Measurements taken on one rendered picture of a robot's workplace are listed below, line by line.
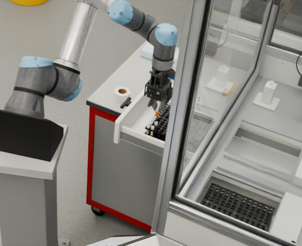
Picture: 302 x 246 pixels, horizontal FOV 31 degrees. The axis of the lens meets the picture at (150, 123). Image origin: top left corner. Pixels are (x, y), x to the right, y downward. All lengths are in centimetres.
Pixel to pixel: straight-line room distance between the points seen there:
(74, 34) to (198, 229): 97
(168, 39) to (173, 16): 284
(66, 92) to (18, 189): 43
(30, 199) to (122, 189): 55
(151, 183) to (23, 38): 207
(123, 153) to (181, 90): 122
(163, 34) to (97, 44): 239
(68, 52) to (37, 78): 19
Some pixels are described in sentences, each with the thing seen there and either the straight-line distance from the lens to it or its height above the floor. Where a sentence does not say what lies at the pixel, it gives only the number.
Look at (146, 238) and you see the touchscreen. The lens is 130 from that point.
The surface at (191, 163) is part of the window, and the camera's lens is 142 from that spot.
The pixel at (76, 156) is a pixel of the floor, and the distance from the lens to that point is 321.
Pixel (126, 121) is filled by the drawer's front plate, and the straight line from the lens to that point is 208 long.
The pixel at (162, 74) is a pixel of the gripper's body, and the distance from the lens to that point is 191.
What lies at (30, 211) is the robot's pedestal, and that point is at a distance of 230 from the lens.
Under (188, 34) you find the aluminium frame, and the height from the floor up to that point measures 161.
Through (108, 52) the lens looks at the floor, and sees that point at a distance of 411.
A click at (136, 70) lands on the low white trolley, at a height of 76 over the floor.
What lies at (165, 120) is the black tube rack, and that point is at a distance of 209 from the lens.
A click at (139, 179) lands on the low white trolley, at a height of 41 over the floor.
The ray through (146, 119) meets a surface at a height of 84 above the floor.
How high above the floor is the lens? 221
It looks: 39 degrees down
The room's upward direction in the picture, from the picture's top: 7 degrees clockwise
